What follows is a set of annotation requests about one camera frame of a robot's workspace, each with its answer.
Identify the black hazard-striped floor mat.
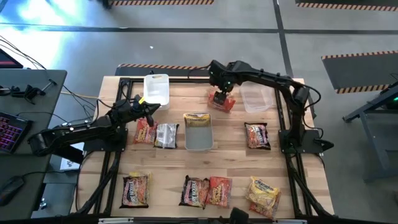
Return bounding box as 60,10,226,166
295,0,398,12
104,0,215,6
114,63,252,78
321,50,398,95

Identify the black Fire Noodle pack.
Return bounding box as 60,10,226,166
244,122,272,151
154,123,180,149
178,175,210,209
119,174,150,209

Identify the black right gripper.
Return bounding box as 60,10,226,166
211,73,238,106

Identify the grey plastic bin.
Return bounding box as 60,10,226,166
183,111,215,152

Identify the grey-blue metal cart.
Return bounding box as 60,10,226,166
341,81,398,183

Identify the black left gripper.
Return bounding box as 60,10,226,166
129,95,162,128

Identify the yellow floor cable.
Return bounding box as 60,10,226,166
60,90,100,98

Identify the black computer mouse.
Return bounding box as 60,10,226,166
0,175,25,207

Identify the black device with green light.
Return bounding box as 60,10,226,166
385,95,398,110

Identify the white plastic bin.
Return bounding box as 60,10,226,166
142,73,170,111

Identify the black T-handle tool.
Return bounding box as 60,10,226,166
40,79,58,93

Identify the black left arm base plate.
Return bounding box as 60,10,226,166
83,127,129,152

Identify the dark monitor screen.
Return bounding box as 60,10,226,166
0,49,24,69

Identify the black flat bar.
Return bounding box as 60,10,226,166
40,142,85,165

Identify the small black device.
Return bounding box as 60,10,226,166
0,86,21,97

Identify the clear plastic bin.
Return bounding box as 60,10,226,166
239,81,274,113

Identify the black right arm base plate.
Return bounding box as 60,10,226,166
279,129,335,154

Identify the black clamp mount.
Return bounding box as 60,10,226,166
23,83,47,105

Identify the white printed paper sheet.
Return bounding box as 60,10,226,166
59,142,85,171

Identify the black floor cable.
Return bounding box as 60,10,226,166
0,34,47,71

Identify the backlit black keyboard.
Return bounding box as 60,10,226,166
0,111,34,154

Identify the grey side desk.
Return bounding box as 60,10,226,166
0,68,68,220

